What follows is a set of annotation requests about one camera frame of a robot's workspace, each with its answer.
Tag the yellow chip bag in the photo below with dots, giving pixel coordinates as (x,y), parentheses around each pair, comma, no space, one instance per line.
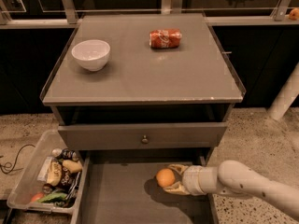
(54,173)

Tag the dark soda can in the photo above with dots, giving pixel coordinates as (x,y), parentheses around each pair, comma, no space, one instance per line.
(65,154)

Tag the brass drawer knob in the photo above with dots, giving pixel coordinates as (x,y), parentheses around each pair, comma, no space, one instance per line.
(144,140)

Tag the grey top drawer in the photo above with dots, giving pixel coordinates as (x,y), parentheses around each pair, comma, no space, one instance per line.
(128,136)

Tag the white ceramic bowl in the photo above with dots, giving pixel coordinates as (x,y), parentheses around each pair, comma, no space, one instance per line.
(91,55)

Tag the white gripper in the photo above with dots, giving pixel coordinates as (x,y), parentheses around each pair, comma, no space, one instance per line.
(192,179)

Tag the clear plastic storage bin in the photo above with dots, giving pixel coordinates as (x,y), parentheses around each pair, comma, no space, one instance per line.
(28,185)

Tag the orange fruit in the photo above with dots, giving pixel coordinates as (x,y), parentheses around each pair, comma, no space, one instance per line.
(294,14)
(165,177)

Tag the orange fruit on ledge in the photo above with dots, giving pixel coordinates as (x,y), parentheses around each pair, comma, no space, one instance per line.
(294,14)

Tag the metal railing frame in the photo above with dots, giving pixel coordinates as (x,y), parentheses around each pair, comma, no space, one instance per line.
(72,10)

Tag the open grey middle drawer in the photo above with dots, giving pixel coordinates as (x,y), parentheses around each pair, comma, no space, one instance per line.
(119,187)

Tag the brown snack bag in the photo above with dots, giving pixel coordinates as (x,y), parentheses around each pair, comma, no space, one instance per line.
(66,180)

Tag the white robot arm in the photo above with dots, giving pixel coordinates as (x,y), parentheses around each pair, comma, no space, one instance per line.
(257,159)

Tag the red cola can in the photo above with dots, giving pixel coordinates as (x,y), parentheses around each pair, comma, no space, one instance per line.
(165,38)

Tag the green snack packet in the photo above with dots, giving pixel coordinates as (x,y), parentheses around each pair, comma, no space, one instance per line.
(53,198)

